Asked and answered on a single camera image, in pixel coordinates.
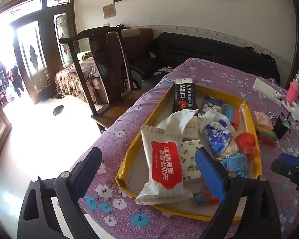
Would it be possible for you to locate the lemon print tissue pack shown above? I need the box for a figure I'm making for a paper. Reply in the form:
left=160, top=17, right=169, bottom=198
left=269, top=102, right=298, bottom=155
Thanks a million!
left=179, top=139, right=203, bottom=181

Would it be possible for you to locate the red label wet wipes pack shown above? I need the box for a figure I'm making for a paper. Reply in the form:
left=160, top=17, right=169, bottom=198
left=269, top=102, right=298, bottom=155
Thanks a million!
left=136, top=125, right=193, bottom=206

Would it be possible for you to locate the brown armchair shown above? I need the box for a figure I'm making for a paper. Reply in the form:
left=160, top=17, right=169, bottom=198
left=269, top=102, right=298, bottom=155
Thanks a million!
left=54, top=28, right=155, bottom=104

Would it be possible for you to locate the blue orange sponge pack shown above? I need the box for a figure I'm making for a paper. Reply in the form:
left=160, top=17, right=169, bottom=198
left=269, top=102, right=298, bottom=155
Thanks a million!
left=223, top=105, right=240, bottom=130

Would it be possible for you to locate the pink thermos bottle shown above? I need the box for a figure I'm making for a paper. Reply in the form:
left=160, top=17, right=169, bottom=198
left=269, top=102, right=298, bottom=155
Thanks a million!
left=286, top=74, right=299, bottom=104

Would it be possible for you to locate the colourful sponge stack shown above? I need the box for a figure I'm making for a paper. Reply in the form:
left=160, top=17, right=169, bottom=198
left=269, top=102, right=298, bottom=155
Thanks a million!
left=255, top=126, right=278, bottom=146

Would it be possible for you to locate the black motor with gear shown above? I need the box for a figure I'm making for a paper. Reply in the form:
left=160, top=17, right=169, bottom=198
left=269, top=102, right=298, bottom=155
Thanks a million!
left=269, top=112, right=291, bottom=140

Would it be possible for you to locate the blue white plastic bag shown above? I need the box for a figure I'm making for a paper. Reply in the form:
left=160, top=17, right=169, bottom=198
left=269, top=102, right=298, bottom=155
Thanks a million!
left=198, top=110, right=239, bottom=161

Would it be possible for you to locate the purple floral tablecloth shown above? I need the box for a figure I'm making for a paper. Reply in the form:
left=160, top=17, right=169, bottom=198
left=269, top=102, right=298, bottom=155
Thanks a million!
left=79, top=58, right=299, bottom=238

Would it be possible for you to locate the white cloth bag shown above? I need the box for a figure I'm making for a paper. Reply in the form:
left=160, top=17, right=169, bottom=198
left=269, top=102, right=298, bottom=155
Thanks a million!
left=156, top=109, right=199, bottom=135

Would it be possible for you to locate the black box pack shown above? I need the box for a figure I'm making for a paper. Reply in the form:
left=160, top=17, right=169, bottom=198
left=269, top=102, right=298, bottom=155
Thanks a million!
left=173, top=78, right=198, bottom=112

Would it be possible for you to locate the blue towel cloth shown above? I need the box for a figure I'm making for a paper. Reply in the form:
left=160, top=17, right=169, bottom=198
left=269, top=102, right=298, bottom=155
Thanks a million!
left=194, top=152, right=250, bottom=206

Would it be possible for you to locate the yellow rimmed tray box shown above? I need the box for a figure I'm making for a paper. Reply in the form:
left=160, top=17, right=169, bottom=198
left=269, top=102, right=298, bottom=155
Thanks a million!
left=115, top=85, right=256, bottom=221

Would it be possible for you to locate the red plastic bag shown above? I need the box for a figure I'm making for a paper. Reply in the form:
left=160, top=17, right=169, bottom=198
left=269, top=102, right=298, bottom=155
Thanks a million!
left=235, top=132, right=259, bottom=160

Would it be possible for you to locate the blue white cotton pack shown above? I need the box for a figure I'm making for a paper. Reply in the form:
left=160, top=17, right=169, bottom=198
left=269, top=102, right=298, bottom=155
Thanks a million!
left=200, top=95, right=223, bottom=114

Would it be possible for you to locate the black sofa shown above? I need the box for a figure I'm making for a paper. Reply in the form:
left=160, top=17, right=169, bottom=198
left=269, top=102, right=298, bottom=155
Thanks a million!
left=129, top=32, right=280, bottom=91

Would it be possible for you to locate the white paper booklet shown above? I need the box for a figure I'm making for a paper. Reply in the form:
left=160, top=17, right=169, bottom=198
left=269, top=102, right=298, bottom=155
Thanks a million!
left=253, top=78, right=285, bottom=106

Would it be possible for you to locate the cream tissue pack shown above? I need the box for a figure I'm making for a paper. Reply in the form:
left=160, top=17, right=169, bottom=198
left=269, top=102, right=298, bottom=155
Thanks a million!
left=183, top=116, right=199, bottom=141

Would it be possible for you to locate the dark wooden chair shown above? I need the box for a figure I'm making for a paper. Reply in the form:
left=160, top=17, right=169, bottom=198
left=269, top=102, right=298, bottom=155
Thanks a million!
left=59, top=24, right=145, bottom=133

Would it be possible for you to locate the white work glove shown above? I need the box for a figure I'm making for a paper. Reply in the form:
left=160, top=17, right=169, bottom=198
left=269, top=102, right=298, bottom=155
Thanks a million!
left=281, top=100, right=299, bottom=122

